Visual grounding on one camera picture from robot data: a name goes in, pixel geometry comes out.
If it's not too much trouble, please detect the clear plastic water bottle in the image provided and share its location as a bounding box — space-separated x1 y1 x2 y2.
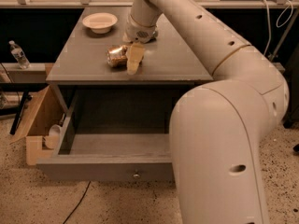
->
8 40 30 69

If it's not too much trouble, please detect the black floor cable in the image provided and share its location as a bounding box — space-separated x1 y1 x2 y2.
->
62 180 92 224

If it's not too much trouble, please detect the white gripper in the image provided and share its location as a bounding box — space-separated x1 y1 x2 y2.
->
123 15 156 75

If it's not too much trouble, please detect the grey cabinet with top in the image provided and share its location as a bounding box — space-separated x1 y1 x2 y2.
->
46 6 214 117

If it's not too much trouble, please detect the white cup in box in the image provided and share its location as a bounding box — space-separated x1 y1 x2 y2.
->
44 124 62 149

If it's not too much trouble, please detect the white shallow bowl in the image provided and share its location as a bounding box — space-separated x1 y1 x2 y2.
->
82 13 118 35

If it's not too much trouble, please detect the grey open top drawer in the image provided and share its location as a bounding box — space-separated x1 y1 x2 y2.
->
37 91 173 182

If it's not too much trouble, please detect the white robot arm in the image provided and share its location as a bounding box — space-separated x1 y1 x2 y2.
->
125 0 289 224

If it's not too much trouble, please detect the black bar beside box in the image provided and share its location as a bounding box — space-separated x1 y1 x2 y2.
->
9 91 31 135

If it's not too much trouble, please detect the open cardboard box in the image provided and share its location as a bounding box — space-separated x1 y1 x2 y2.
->
10 86 64 166

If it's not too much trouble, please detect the round metal drawer knob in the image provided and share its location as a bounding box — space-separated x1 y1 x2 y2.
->
132 171 141 179

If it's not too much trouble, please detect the white hanging cable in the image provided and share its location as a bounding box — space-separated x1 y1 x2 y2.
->
260 0 294 57

